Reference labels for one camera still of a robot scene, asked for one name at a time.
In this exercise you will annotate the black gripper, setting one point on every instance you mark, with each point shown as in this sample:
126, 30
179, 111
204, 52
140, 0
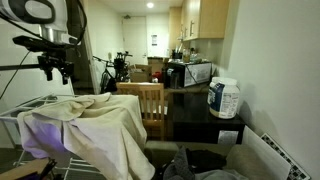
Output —
56, 60

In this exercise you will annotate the cream white terry towel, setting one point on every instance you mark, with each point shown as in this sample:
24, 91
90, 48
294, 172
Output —
100, 133

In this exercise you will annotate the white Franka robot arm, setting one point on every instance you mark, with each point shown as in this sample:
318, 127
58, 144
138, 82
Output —
50, 20

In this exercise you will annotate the wooden board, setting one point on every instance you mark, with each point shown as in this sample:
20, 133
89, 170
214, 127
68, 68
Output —
20, 168

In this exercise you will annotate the white board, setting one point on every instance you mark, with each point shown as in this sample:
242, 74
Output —
263, 153

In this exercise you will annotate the checkered calibration board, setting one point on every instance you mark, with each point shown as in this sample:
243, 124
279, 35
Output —
286, 160

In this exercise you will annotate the white metal drying rack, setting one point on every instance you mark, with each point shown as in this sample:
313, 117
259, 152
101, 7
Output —
13, 111

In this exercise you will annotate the black bicycle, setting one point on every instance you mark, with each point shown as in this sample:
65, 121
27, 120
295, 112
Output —
118, 66

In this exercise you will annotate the brown cardboard box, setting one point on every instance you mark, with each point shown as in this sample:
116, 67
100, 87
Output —
157, 65
140, 74

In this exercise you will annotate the white door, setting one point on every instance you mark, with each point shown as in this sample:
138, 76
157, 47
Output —
135, 40

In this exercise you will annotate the black clamp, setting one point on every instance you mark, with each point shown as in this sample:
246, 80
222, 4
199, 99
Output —
46, 168

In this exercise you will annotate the wooden slatted chair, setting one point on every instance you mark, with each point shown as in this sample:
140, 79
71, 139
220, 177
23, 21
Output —
151, 100

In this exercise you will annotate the red kitchen item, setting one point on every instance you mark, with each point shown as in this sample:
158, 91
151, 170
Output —
157, 76

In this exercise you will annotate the black coffee maker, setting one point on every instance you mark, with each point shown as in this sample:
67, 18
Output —
171, 79

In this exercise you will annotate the round ceiling light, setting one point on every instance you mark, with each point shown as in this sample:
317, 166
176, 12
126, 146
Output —
150, 5

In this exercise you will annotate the black utensil holder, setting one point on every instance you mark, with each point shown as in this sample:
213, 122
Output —
177, 55

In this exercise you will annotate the black coffee machine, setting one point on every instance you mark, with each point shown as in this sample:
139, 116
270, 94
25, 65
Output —
196, 73

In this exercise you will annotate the black side table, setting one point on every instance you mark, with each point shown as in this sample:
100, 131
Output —
193, 116

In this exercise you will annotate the grey waffle knit blanket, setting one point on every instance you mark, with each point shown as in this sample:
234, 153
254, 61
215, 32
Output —
180, 165

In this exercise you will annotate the large blue-label protein tub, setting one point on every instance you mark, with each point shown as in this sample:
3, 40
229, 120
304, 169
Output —
225, 98

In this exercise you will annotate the black garment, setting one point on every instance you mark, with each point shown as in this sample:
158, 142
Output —
206, 160

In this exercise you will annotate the grey clothes pile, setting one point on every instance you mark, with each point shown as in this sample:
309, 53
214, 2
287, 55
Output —
220, 175

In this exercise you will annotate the paper wall notice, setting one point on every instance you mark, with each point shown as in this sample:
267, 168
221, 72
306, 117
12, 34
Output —
154, 40

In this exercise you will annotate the light wood wall cabinet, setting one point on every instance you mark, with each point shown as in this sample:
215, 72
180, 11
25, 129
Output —
203, 18

